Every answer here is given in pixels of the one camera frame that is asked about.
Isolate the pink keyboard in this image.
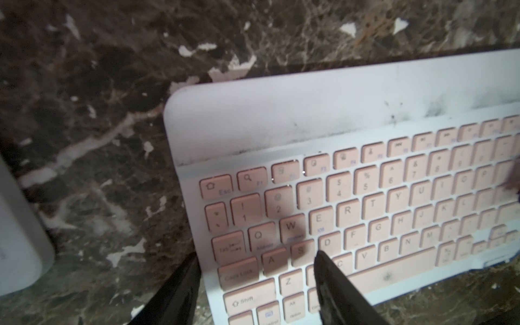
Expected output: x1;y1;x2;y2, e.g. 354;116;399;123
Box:
164;50;519;324

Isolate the green keyboard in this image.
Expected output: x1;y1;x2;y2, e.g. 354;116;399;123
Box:
1;161;55;296

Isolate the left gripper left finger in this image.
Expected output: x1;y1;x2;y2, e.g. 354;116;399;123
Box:
129;253;201;325

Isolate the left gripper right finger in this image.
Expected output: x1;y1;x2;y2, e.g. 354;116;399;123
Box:
314;251;387;325

